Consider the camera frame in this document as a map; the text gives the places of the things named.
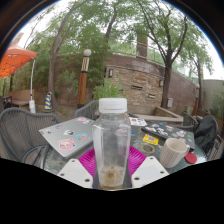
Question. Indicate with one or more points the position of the orange patio umbrella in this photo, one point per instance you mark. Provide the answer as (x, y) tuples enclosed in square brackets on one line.
[(15, 60)]

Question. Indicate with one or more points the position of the blue yellow striped cone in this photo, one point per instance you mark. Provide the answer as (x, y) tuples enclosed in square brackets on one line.
[(48, 101)]

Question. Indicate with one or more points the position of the white printed paper sheet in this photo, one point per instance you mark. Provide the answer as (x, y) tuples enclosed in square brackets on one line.
[(138, 121)]

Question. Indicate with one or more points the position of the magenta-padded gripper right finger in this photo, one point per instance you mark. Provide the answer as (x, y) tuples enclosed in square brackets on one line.
[(148, 170)]

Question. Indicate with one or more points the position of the white ribbed ceramic mug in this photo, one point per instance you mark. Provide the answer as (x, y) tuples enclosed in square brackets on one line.
[(171, 153)]

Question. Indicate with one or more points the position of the black wall lantern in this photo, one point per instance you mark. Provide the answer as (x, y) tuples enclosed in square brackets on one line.
[(161, 83), (110, 73)]

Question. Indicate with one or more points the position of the wooden lamp post globe light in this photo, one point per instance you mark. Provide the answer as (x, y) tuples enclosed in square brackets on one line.
[(82, 83)]

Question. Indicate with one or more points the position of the black jacket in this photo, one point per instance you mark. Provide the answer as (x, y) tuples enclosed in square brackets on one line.
[(206, 130)]

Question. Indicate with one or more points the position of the wooden bench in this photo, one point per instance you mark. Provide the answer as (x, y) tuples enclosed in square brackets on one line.
[(20, 96)]

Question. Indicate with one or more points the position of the yellow square card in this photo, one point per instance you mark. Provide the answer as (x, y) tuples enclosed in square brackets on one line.
[(150, 139)]

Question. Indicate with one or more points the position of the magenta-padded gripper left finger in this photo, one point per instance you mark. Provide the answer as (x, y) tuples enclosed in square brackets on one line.
[(75, 171)]

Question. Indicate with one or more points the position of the grey wall utility box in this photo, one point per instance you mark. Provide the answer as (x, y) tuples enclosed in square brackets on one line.
[(170, 102)]

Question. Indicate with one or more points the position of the black laptop with stickers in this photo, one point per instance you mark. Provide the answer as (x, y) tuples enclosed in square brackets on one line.
[(170, 133)]

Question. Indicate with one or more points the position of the wooden lamp post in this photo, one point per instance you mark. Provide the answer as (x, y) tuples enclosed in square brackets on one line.
[(197, 100)]

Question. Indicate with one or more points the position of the dark-trunked tree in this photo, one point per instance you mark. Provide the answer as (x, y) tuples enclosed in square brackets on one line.
[(166, 80)]

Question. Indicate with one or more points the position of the clear plastic bottle white cap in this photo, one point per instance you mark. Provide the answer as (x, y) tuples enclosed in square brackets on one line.
[(111, 143)]

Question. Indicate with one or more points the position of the silver laptop with stickers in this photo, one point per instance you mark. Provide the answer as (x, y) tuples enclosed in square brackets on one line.
[(66, 136)]

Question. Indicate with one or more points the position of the leaning grey-trunked tree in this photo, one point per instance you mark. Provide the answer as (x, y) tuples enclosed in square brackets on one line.
[(51, 76)]

